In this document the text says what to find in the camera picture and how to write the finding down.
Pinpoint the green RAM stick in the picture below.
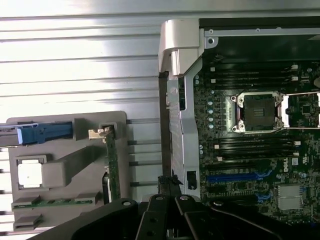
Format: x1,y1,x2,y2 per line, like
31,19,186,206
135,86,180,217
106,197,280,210
12,198,96,209

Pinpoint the CPU socket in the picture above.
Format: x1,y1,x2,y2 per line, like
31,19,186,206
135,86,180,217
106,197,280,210
230,90,285,135

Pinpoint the silver chipset heat sink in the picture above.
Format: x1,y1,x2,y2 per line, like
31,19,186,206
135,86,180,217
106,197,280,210
276,184,301,210

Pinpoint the blue expansion slot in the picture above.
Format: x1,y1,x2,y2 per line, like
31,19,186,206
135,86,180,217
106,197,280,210
206,174,259,183

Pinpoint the short black expansion slot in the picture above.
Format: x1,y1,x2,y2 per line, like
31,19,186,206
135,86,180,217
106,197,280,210
206,185,233,194

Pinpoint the silver CPU chip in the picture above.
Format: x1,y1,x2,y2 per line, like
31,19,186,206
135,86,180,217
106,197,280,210
17,163,44,188

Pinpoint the long black expansion slot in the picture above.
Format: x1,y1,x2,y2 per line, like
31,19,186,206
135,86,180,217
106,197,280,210
206,195,259,205

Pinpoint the hard disk with blue caddy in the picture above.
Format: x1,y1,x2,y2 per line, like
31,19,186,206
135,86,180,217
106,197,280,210
0,121,74,148

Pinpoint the green motherboard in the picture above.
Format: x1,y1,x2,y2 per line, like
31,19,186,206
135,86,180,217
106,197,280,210
194,59,320,226

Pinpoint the open black PC case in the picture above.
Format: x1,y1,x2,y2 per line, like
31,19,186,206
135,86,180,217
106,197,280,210
157,18,320,240

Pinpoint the grey parts rack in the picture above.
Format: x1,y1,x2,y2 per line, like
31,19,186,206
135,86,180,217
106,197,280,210
6,111,131,234

